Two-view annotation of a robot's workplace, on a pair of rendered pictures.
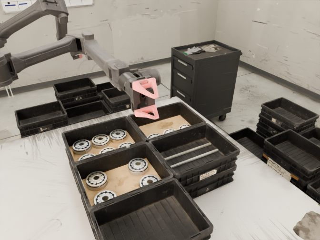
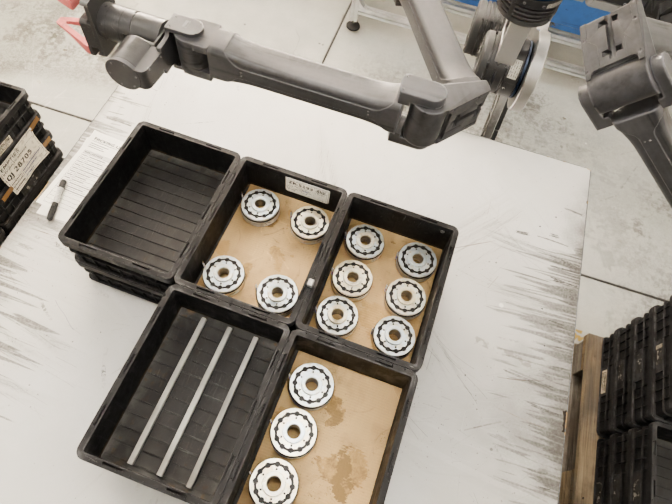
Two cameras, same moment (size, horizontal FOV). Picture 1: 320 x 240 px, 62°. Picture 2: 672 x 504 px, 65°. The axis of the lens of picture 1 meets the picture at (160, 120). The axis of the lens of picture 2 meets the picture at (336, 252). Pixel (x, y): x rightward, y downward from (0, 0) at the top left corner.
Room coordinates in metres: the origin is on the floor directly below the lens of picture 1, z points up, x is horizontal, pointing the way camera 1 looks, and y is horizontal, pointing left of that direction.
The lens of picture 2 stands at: (1.44, -0.21, 2.05)
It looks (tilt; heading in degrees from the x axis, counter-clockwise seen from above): 62 degrees down; 128
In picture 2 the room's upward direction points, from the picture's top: 10 degrees clockwise
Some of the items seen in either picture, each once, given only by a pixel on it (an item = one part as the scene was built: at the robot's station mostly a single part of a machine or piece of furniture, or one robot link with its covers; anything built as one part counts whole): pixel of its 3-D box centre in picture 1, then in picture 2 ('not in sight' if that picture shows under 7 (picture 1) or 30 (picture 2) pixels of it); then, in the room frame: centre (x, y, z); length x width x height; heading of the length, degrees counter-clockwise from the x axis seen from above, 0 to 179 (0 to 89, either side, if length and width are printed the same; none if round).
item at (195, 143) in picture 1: (192, 155); (195, 393); (1.10, -0.18, 0.87); 0.40 x 0.30 x 0.11; 118
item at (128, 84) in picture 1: (137, 90); (117, 23); (0.70, 0.07, 1.45); 0.07 x 0.07 x 0.10; 29
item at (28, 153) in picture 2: not in sight; (23, 160); (-0.14, -0.13, 0.41); 0.31 x 0.02 x 0.16; 119
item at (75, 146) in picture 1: (81, 145); (417, 259); (1.20, 0.45, 0.86); 0.10 x 0.10 x 0.01
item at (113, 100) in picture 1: (126, 111); not in sight; (2.39, 0.36, 0.37); 0.40 x 0.30 x 0.45; 119
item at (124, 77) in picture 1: (131, 83); (150, 36); (0.76, 0.09, 1.45); 0.07 x 0.07 x 0.06; 29
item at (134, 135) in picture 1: (104, 145); (378, 284); (1.18, 0.32, 0.87); 0.40 x 0.30 x 0.11; 118
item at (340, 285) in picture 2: (108, 153); (352, 278); (1.12, 0.28, 0.86); 0.10 x 0.10 x 0.01
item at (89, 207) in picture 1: (122, 172); (266, 235); (0.92, 0.18, 0.92); 0.40 x 0.30 x 0.02; 118
